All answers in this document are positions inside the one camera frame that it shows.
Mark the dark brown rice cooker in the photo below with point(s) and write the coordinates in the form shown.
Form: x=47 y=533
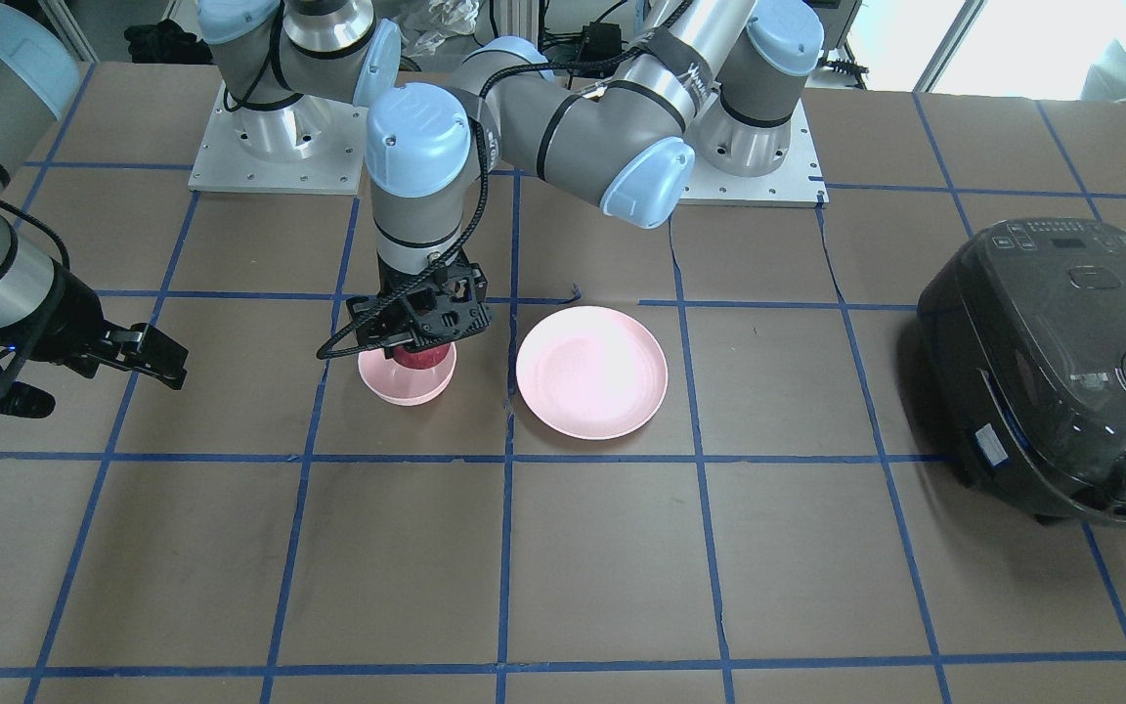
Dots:
x=1025 y=330

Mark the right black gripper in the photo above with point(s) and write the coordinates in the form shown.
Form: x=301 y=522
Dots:
x=71 y=310

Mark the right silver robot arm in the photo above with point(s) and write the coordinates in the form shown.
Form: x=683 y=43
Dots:
x=38 y=79

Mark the pink plate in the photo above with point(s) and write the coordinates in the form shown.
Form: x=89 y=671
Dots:
x=592 y=372

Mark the aluminium frame post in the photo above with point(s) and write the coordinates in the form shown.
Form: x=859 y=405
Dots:
x=520 y=18

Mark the red apple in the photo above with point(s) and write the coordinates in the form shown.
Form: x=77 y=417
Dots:
x=422 y=360

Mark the pink bowl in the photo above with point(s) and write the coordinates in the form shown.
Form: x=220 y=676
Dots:
x=401 y=386

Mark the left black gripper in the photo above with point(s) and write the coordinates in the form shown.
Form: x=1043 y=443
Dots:
x=468 y=285

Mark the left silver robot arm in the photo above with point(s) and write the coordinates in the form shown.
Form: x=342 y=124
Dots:
x=712 y=81

